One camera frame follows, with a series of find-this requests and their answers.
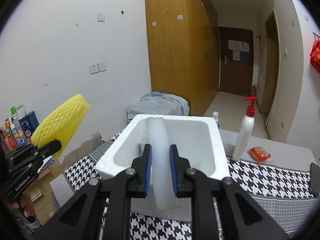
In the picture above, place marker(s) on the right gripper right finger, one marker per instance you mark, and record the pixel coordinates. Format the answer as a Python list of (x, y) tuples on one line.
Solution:
[(220, 207)]

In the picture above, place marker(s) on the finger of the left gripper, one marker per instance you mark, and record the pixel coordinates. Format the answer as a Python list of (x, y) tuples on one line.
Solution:
[(50, 148), (26, 147)]

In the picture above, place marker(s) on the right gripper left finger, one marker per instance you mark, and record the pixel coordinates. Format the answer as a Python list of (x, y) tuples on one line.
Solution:
[(101, 208)]

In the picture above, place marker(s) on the yellow foam net sleeve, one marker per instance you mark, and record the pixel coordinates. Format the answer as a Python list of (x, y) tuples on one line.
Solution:
[(61, 124)]

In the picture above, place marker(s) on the white foam tube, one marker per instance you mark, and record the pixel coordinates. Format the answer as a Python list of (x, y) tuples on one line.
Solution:
[(161, 171)]

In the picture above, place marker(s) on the person's left hand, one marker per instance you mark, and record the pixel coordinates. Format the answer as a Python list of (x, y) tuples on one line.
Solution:
[(25, 202)]

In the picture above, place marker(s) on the toiletry bottles cluster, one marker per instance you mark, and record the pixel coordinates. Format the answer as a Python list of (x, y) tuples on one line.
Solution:
[(18, 128)]

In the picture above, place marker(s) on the houndstooth table cloth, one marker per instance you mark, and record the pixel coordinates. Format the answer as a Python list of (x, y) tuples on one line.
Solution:
[(219, 208)]

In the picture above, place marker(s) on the red snack packet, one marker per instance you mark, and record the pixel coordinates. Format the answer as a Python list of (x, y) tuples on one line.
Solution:
[(259, 155)]

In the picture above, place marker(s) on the white pump lotion bottle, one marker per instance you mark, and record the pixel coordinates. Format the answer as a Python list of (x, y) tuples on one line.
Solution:
[(246, 129)]

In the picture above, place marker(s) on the black smartphone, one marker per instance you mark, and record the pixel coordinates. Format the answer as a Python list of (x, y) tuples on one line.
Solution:
[(314, 186)]

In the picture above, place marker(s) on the white styrofoam box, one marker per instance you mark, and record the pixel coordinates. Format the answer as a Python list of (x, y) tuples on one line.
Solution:
[(196, 138)]

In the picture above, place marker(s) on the clear blue spray bottle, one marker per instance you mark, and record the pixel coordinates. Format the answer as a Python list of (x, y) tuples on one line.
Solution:
[(215, 116)]

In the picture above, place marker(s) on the crumpled grey blue cloth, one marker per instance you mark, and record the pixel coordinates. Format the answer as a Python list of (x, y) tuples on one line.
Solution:
[(159, 103)]

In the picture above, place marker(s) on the red fire extinguisher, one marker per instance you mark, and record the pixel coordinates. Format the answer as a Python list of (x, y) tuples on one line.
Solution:
[(254, 90)]

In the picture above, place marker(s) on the side wooden door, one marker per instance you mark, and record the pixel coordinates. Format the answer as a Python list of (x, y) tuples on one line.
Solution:
[(272, 64)]

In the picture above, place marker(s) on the dark brown entrance door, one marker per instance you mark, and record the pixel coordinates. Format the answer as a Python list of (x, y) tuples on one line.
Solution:
[(237, 58)]

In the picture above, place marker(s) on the red hanging bag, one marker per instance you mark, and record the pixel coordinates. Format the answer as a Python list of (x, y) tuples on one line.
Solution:
[(315, 55)]

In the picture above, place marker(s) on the wooden wardrobe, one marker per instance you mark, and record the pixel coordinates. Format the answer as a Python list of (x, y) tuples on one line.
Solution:
[(184, 54)]

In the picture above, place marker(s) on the wall socket pair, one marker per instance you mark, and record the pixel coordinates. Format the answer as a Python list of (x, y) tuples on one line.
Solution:
[(96, 68)]

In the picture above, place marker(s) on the white wall switch plate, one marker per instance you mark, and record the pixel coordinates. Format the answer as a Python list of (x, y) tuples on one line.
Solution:
[(101, 17)]

